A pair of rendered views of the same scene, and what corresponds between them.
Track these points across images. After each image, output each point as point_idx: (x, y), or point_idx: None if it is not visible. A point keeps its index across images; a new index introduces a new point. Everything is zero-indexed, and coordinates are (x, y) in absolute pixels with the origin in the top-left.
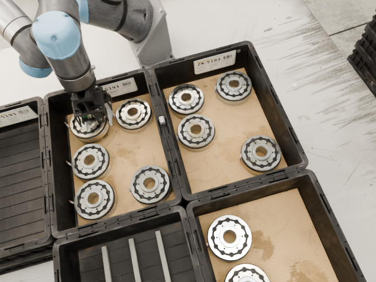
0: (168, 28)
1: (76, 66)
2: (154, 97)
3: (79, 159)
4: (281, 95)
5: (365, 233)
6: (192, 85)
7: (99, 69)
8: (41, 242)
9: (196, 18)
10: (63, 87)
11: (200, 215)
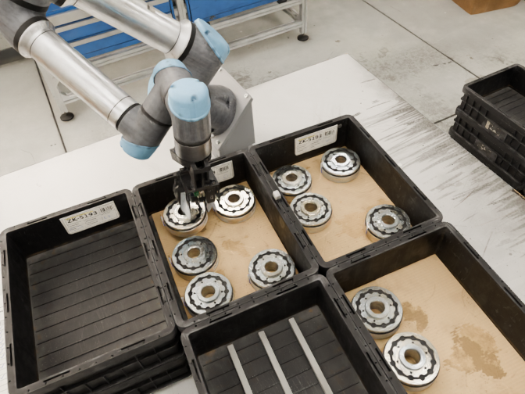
0: None
1: (204, 130)
2: (262, 175)
3: (180, 255)
4: None
5: None
6: (294, 166)
7: (169, 171)
8: (165, 334)
9: (273, 110)
10: (182, 157)
11: None
